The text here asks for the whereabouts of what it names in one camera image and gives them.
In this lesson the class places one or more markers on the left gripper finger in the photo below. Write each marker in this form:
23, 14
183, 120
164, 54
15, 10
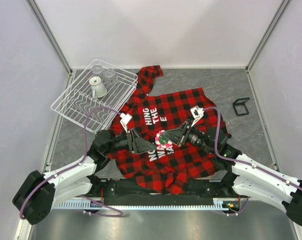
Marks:
140, 149
137, 139

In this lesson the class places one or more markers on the small black frame stand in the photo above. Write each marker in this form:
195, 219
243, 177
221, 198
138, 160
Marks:
239, 106

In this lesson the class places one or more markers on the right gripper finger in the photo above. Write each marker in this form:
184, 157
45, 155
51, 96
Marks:
177, 138
184, 128

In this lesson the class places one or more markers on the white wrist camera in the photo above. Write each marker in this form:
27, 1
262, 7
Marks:
197, 114
124, 120

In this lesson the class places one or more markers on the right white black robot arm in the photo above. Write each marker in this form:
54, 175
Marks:
248, 177

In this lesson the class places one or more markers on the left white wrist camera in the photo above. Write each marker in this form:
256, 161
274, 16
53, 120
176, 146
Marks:
124, 120

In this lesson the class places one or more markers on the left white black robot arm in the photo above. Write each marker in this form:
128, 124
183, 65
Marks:
41, 192

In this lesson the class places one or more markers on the white wire dish rack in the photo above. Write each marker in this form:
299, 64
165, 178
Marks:
77, 105

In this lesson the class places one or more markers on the grey slotted cable duct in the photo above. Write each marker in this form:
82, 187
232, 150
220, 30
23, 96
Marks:
84, 204

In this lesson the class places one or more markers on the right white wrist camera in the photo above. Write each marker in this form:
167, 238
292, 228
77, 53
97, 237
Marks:
197, 114

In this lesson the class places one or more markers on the white ceramic mug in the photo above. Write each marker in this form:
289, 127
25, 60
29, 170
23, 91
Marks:
97, 87

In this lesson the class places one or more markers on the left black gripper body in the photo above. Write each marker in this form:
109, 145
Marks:
121, 142

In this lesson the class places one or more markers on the pink flower pom-pom brooch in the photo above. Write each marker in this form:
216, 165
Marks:
161, 141

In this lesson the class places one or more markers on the clear drinking glass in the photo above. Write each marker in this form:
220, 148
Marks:
110, 76
97, 70

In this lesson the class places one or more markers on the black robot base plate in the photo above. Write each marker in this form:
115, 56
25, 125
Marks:
125, 192

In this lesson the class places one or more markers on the red black plaid shirt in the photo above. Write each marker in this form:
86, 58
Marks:
165, 168

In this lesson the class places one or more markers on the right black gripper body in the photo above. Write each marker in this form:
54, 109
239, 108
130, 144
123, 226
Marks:
196, 137

